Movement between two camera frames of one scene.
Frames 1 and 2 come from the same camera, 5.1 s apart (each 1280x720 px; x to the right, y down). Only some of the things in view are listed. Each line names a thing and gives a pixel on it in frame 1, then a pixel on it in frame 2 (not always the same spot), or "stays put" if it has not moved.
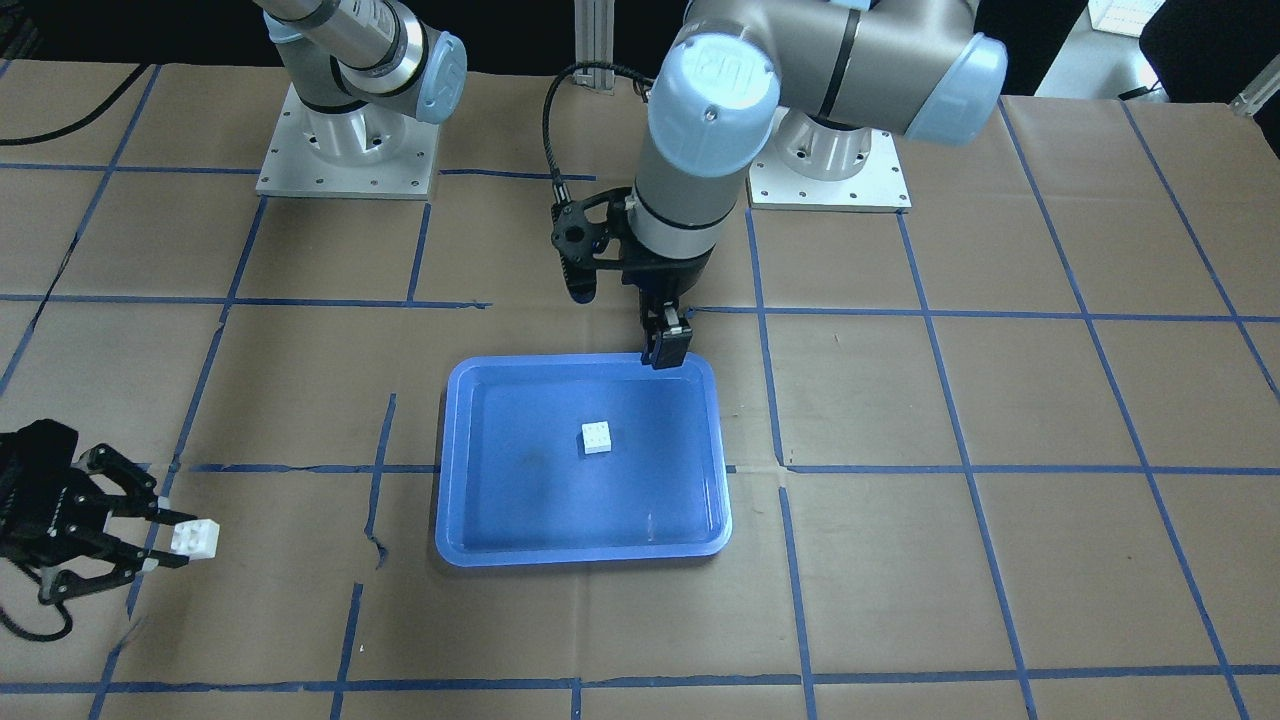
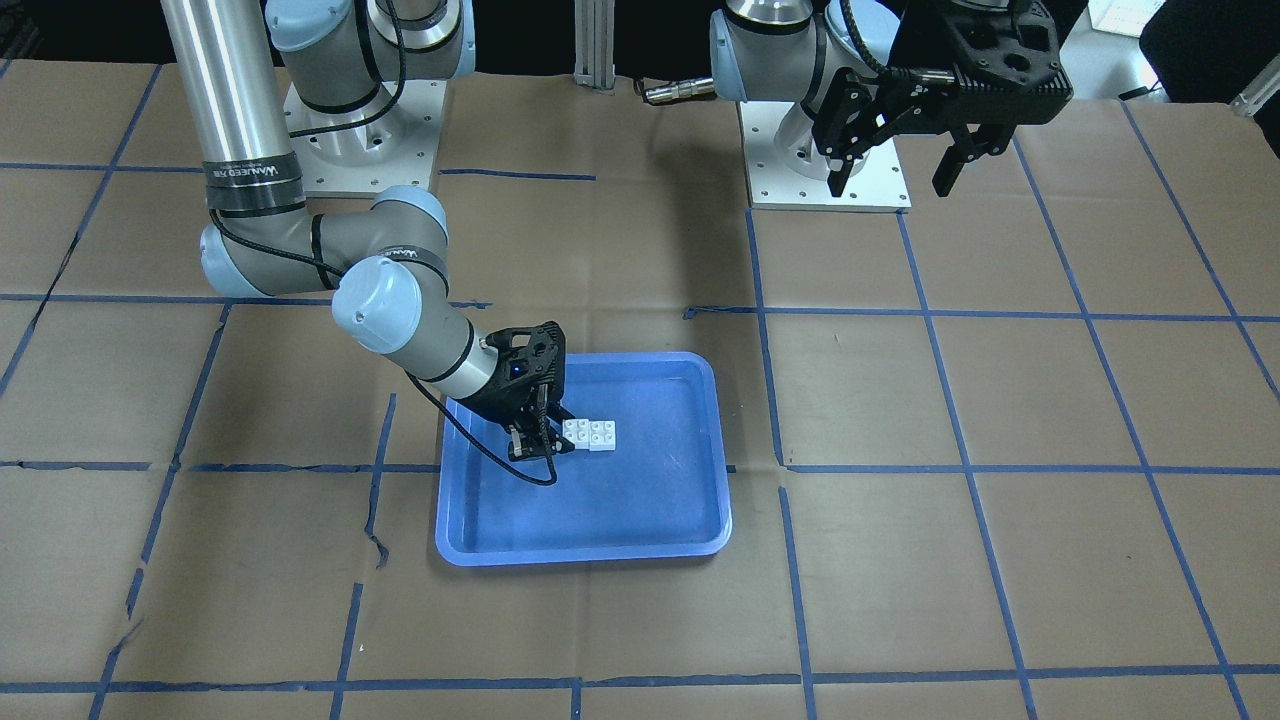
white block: (197, 539) → (576, 431)
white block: (596, 437) stays put
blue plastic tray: (516, 489) stays put
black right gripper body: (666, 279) → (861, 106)
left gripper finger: (139, 489) → (555, 414)
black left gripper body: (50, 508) → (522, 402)
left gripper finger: (57, 583) → (518, 446)
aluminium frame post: (594, 26) stays put
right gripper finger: (674, 343) → (992, 138)
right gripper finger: (653, 336) → (837, 180)
